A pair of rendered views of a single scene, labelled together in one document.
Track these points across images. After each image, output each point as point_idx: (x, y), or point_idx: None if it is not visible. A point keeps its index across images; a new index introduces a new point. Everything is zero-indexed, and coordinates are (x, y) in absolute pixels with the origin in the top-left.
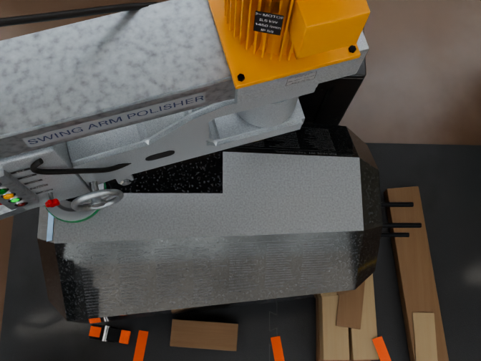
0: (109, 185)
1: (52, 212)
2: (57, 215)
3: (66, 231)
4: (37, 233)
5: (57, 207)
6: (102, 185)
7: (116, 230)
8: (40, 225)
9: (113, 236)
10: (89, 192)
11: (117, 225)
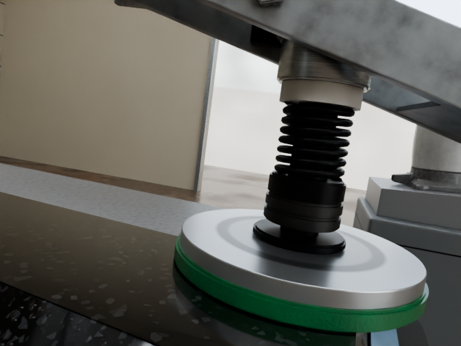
0: (168, 244)
1: (370, 234)
2: (352, 228)
3: None
4: (424, 334)
5: (354, 235)
6: (191, 218)
7: (206, 210)
8: (418, 331)
9: (217, 209)
10: (241, 223)
11: (199, 212)
